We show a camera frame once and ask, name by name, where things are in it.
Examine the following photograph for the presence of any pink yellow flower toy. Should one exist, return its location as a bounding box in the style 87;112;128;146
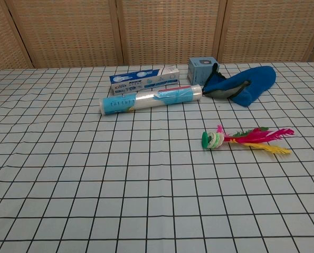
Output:
201;125;296;158

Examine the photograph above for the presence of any clear plastic wrap roll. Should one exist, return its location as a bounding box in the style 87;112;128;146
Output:
99;84;203;116

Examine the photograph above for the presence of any white blue toothpaste box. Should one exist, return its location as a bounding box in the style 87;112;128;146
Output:
109;65;180;96

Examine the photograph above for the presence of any checked white tablecloth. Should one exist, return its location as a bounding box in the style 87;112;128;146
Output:
0;62;314;253

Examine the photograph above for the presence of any small light blue box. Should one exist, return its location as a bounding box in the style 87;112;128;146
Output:
187;56;220;85

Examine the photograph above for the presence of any blue grey oven mitt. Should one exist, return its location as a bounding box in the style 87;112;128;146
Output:
202;63;277;108

